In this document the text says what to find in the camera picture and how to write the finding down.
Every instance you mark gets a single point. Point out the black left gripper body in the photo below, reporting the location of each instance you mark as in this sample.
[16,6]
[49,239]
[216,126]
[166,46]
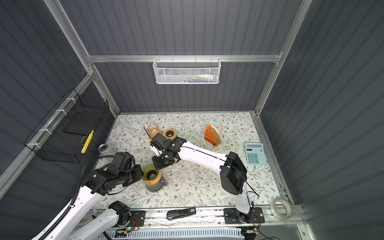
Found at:
[134,175]

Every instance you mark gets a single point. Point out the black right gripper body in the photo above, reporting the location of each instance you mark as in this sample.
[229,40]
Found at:
[161,161]

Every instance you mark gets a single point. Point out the green glass dripper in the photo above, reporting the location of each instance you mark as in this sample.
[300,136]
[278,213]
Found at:
[148,166]

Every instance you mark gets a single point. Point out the grey glass pitcher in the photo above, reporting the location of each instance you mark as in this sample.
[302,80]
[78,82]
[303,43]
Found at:
[157,186]

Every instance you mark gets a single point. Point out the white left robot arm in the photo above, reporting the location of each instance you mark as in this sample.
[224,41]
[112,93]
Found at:
[62,226]

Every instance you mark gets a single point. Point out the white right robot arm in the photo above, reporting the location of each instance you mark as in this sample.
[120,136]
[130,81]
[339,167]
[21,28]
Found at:
[230,169]

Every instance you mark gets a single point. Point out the orange coffee filter holder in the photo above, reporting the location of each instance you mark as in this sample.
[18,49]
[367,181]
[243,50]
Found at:
[212,135]

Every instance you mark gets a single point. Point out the orange glass pitcher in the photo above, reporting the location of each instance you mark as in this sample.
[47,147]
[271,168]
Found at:
[153,130]

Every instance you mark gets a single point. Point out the small metal cap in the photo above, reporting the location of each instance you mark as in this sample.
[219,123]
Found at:
[102,148]

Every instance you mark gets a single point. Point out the tape roll left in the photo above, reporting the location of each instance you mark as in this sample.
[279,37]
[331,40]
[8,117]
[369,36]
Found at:
[93,212]

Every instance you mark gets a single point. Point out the yellow marker pen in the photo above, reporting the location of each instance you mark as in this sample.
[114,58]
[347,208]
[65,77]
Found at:
[87,142]

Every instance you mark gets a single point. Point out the teal calculator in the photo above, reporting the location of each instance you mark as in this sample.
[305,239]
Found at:
[255,154]

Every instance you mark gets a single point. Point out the clear tape roll right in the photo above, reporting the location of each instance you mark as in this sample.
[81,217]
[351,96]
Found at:
[281,209]

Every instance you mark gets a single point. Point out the wooden ring holder near pitcher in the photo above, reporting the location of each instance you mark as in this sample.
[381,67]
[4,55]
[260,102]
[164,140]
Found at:
[170,134]

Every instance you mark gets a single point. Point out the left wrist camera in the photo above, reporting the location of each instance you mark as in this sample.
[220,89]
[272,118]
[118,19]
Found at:
[123,162]

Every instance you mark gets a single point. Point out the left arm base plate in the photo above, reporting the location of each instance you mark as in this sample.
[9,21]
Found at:
[132,218]

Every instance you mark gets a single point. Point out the black wire basket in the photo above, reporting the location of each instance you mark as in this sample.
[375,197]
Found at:
[62,137]

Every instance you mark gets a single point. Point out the white wire mesh basket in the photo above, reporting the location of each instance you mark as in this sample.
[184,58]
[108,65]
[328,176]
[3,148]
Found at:
[183,72]

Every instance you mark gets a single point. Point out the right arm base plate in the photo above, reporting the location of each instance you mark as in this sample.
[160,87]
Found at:
[233,216]

